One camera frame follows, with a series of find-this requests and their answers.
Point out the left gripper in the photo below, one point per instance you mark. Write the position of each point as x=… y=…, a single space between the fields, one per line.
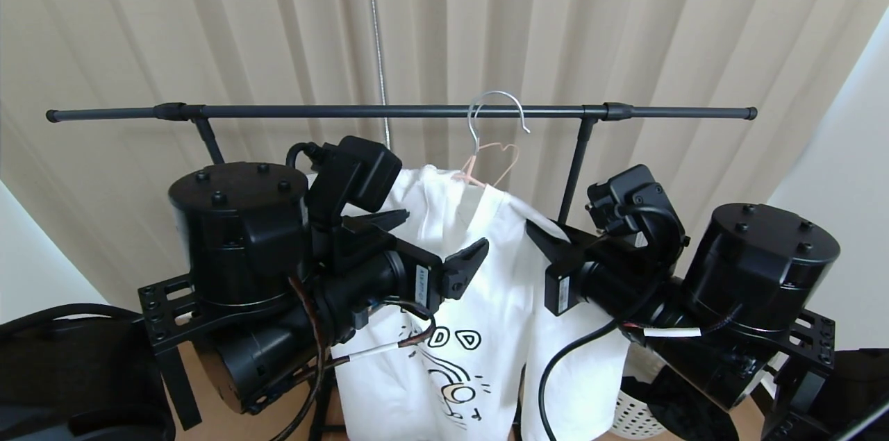
x=420 y=281

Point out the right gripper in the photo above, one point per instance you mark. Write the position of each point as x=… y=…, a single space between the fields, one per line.
x=576 y=281

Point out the white printed t-shirt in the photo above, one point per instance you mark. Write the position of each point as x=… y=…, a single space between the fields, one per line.
x=500 y=330

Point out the pink clothes hanger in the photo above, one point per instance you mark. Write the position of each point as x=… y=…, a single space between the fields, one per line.
x=471 y=123
x=517 y=151

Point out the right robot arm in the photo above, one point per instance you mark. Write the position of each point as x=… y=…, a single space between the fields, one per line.
x=757 y=267

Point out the white laundry basket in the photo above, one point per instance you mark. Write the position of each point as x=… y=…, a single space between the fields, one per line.
x=635 y=417

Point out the black clothes rack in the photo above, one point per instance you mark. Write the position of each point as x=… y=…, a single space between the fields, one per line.
x=278 y=111

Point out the black garment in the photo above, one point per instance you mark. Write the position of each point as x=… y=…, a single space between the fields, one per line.
x=687 y=413

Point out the beige curtain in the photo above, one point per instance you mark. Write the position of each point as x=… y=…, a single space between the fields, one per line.
x=208 y=24

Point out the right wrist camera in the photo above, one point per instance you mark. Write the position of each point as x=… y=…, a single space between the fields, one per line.
x=632 y=198

